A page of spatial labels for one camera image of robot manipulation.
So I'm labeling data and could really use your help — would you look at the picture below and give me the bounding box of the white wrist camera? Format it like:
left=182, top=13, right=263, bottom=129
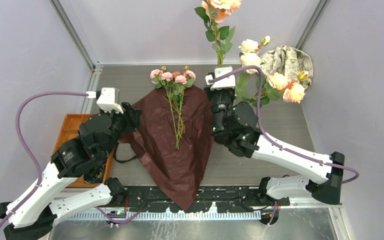
left=204, top=65, right=236, bottom=91
left=85, top=87, right=124, bottom=114

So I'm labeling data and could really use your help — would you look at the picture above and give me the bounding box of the orange wooden compartment tray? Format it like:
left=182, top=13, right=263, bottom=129
left=51, top=112, right=122, bottom=189

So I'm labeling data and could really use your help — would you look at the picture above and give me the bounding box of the black gold-lettered ribbon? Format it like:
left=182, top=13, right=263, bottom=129
left=113, top=143, right=138, bottom=164

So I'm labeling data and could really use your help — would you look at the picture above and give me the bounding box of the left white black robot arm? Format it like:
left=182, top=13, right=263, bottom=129
left=0, top=102, right=142, bottom=240

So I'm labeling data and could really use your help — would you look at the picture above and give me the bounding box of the cream patterned cloth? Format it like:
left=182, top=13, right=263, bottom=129
left=260, top=45, right=314, bottom=92

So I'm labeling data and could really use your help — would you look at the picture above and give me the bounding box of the cream peach rose stem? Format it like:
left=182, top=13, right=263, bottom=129
left=235, top=36, right=306, bottom=107

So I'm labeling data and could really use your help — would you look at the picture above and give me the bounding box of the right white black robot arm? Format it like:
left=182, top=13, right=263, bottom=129
left=204, top=87, right=345, bottom=206

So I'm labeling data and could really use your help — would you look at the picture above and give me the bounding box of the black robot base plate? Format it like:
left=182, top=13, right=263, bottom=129
left=94, top=185, right=291, bottom=215

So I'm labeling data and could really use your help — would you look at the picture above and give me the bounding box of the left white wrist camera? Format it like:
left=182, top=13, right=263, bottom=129
left=85, top=87, right=124, bottom=114

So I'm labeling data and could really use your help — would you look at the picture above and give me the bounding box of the pink rose stem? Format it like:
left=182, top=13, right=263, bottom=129
left=149, top=65, right=196, bottom=149

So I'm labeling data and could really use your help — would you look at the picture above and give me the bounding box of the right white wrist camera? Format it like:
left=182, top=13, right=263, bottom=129
left=204, top=65, right=236, bottom=91

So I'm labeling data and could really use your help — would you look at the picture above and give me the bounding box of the peach orange rose stem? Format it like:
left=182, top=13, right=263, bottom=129
left=194, top=0, right=242, bottom=67

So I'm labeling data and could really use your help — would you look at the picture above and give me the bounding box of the rolled green patterned necktie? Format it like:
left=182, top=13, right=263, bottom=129
left=83, top=165, right=106, bottom=184

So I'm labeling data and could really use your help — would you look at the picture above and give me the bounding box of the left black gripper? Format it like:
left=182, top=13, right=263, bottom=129
left=101, top=101, right=143, bottom=158

